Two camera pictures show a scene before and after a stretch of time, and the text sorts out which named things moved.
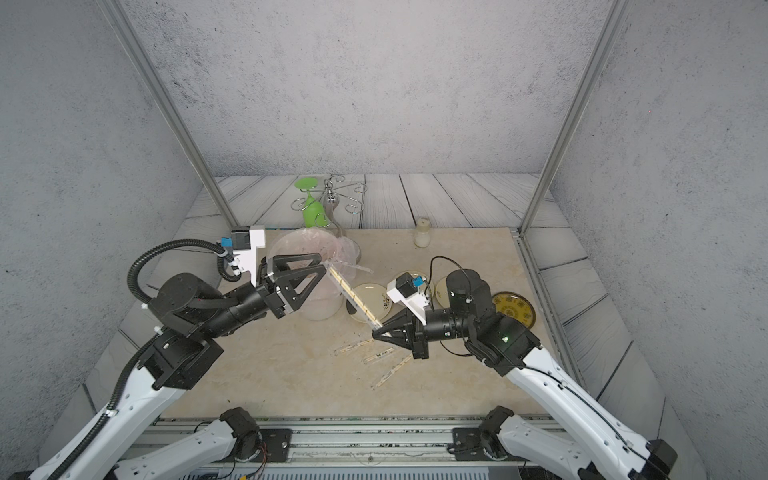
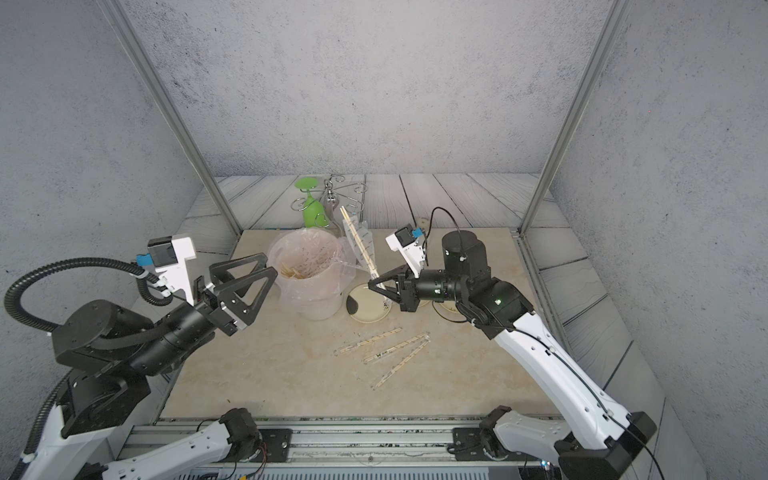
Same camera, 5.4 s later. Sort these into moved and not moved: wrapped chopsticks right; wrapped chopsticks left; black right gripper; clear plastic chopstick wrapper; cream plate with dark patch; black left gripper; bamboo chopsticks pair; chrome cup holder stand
Moved: clear plastic chopstick wrapper; bamboo chopsticks pair; black left gripper; black right gripper
Not moved: cream plate with dark patch; wrapped chopsticks right; wrapped chopsticks left; chrome cup holder stand
